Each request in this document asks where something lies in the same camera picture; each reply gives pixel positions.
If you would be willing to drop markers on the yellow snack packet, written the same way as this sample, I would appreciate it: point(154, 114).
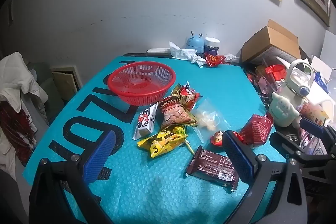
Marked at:
point(162, 142)

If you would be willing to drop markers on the plain red snack packet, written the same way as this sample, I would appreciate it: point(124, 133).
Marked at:
point(256, 128)

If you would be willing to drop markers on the teal bubble mat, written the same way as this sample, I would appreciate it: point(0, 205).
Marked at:
point(147, 187)

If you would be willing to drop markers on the red gift packet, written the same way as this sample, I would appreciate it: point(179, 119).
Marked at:
point(275, 71)

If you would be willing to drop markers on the red plastic basket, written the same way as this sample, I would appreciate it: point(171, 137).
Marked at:
point(126, 95)

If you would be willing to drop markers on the small white box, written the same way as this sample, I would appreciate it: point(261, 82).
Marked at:
point(321, 69)

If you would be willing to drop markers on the wall access panel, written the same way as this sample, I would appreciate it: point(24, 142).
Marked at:
point(65, 82)

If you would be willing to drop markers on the clear plastic snack bag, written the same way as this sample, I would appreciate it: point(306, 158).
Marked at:
point(210, 119)

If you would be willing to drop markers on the blue antlered humidifier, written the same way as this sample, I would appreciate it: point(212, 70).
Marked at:
point(195, 44)

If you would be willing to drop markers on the flat white device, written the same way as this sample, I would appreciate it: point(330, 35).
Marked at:
point(157, 50)

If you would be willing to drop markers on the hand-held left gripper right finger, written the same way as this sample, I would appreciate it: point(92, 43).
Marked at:
point(236, 155)

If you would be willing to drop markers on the pale green plush toy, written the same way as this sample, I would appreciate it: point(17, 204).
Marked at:
point(283, 111)

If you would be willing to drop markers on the red plaid cloth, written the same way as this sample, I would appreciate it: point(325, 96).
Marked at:
point(15, 124)

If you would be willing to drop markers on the pink printed cup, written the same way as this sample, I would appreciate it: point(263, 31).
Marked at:
point(315, 111)

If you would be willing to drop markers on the white board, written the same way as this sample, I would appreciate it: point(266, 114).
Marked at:
point(329, 45)

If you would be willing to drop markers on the yellow lollipop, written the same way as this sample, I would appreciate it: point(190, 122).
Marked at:
point(181, 131)

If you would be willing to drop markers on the open cardboard box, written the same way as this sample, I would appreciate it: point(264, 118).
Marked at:
point(267, 43)

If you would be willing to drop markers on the green armchair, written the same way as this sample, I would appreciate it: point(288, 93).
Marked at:
point(44, 82)

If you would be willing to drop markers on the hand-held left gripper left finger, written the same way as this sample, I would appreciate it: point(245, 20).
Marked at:
point(99, 155)

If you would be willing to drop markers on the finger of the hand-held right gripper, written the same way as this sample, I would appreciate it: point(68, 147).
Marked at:
point(312, 128)
point(284, 145)

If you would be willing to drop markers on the white kettle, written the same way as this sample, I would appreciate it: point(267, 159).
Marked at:
point(294, 85)

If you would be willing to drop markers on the clear crumpled wrapper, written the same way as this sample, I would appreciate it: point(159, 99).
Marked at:
point(232, 57)

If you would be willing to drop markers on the crumpled white tissue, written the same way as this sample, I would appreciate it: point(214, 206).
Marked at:
point(183, 53)

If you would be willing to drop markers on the white jacket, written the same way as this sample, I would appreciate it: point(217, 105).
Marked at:
point(15, 77)

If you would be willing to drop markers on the dark brown chocolate packet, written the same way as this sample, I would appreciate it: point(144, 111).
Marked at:
point(212, 165)

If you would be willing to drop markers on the red gold candy wrapper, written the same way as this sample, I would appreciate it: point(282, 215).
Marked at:
point(214, 60)

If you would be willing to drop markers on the white lidded blue jar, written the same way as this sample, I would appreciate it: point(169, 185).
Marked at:
point(212, 47)

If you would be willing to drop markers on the red cartoon snack packet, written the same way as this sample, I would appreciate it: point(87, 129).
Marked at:
point(190, 96)

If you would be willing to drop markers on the white and black snack packet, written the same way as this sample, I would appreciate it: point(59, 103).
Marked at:
point(144, 121)

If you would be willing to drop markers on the gold brown cereal packet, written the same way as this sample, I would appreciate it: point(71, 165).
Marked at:
point(176, 113)

